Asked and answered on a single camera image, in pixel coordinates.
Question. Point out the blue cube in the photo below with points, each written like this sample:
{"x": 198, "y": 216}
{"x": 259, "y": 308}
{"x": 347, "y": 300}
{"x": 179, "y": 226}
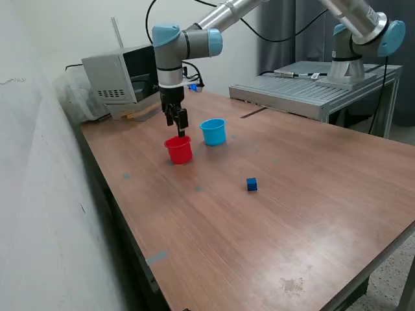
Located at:
{"x": 252, "y": 184}

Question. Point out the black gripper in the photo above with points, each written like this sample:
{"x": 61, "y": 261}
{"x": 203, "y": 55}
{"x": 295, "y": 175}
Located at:
{"x": 172, "y": 97}

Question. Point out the blue plastic bucket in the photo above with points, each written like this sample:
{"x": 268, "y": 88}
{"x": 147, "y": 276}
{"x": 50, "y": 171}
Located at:
{"x": 214, "y": 136}

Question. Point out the silver microwave oven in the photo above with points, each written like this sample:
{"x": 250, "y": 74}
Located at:
{"x": 107, "y": 74}

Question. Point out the black tape strip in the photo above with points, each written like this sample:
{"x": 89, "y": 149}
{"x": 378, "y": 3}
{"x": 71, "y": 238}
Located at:
{"x": 253, "y": 113}

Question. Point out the dark grey curtain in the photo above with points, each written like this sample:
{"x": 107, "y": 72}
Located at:
{"x": 291, "y": 55}

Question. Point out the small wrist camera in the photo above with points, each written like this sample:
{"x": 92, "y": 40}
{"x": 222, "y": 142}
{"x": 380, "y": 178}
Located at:
{"x": 193, "y": 87}

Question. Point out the long blue tape strip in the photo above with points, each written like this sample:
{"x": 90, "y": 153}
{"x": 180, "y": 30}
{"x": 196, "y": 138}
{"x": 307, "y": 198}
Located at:
{"x": 156, "y": 257}

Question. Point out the thin white rod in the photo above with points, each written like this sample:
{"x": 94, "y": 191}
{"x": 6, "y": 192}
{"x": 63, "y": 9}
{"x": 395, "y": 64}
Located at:
{"x": 117, "y": 34}

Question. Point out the red plastic bucket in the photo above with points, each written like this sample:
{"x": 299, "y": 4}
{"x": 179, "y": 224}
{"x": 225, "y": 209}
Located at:
{"x": 178, "y": 154}

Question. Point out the clear plastic bag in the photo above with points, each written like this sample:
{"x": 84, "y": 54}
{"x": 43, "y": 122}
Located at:
{"x": 74, "y": 97}

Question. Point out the aluminium robot base platform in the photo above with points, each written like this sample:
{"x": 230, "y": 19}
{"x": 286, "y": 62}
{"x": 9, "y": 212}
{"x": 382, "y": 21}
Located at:
{"x": 285, "y": 89}

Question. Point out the light wooden stick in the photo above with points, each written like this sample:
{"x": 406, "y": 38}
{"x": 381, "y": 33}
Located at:
{"x": 136, "y": 113}

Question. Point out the silver blue UR5e arm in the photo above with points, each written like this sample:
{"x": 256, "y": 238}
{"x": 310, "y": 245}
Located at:
{"x": 168, "y": 48}

